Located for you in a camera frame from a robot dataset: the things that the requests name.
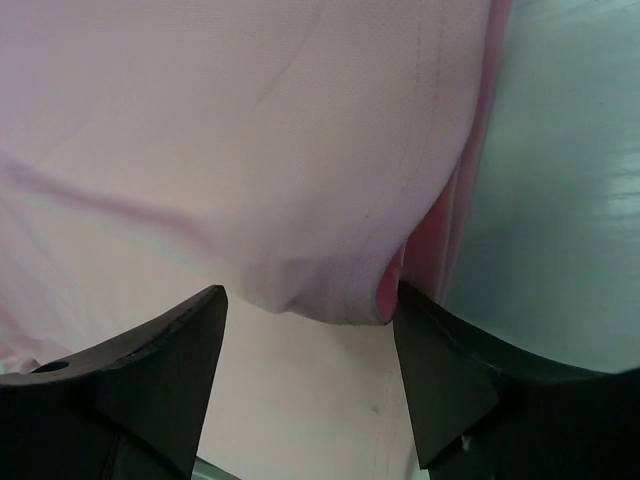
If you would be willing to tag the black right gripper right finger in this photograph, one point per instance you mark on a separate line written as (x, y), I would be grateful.
(481, 408)

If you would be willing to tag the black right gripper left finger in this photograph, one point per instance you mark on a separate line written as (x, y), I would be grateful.
(131, 407)

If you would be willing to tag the pink t-shirt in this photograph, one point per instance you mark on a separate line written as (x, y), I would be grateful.
(305, 155)

